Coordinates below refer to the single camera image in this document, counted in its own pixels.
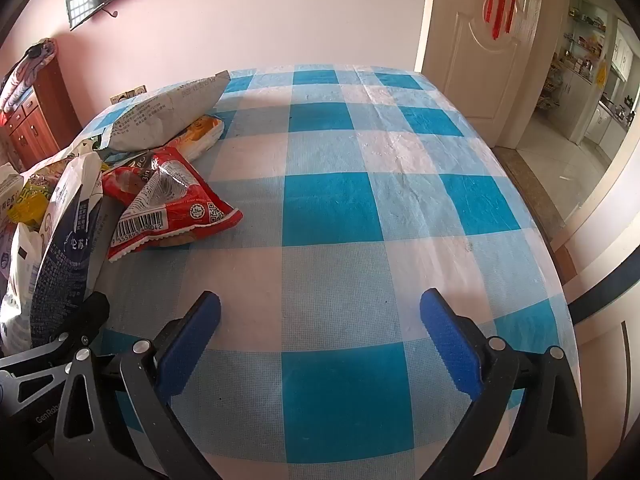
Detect yellow snack packet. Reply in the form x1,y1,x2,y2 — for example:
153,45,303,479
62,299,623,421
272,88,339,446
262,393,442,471
7,175,56,224

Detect stack of folded blankets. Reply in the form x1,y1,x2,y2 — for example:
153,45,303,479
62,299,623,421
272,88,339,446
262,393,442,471
0,37,60,126

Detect orange snack packet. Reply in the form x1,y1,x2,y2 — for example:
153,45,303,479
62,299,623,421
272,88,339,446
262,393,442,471
167,115,226,161

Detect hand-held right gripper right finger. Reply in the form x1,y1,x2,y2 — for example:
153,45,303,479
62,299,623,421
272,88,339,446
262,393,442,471
419,287,590,480

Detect white kitchen cabinets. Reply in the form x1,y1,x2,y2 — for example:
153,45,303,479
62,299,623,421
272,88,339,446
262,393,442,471
537,0,640,161

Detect white and blue milk carton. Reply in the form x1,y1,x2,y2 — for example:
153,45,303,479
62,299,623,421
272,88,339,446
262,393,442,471
29,152,126,348

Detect blue checkered tablecloth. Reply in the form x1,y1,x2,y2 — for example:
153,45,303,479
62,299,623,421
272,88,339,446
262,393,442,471
65,64,581,480

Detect red knot door decoration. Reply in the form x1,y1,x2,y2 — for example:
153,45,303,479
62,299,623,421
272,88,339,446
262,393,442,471
482,0,536,41

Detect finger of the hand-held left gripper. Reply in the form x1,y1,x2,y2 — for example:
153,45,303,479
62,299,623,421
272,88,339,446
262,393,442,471
30,291,111,361

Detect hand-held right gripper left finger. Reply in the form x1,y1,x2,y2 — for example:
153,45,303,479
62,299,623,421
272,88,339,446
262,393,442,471
52,290,223,480

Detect brown wooden cabinet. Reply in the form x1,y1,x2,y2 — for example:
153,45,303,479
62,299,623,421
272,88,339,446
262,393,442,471
0,52,81,171

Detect small white drink carton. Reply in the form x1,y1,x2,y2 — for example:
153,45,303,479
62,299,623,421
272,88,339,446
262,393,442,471
0,172,24,222

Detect grey paper bag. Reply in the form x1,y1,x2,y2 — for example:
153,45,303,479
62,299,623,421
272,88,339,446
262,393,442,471
97,71,232,153

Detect white plastic pouch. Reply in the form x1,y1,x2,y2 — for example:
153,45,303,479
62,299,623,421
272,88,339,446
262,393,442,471
0,222,45,356

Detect white door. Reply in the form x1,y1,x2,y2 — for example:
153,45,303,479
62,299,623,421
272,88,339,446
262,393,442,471
415,0,543,148

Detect red snack packet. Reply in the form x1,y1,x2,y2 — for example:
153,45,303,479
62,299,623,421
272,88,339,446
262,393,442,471
100,147,244,263

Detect wall power socket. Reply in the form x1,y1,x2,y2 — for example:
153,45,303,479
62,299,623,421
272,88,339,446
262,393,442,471
110,85,148,106

